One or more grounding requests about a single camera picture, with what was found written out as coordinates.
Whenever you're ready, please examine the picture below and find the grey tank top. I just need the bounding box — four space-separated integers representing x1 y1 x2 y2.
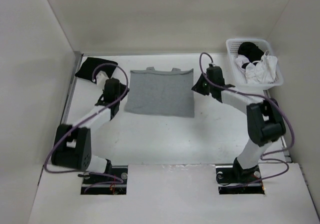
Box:
124 67 195 118

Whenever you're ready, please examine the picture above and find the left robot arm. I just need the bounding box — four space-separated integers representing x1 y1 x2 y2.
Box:
49 78 129 184

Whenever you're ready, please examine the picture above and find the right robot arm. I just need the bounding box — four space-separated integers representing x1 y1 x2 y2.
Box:
192 64 286 186

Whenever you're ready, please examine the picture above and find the folded black tank top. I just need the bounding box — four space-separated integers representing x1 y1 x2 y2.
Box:
75 57 118 83

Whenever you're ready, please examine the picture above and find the black tank top in basket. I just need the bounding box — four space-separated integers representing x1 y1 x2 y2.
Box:
237 42 265 69

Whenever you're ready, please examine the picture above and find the white tank top in basket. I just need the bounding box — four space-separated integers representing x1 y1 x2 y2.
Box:
234 50 278 84

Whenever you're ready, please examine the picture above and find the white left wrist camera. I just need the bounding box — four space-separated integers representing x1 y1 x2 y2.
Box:
95 71 108 88

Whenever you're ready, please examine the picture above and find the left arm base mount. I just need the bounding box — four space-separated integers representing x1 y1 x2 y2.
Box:
78 165 129 196

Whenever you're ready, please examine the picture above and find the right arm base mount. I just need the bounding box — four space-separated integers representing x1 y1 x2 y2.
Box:
215 166 265 195

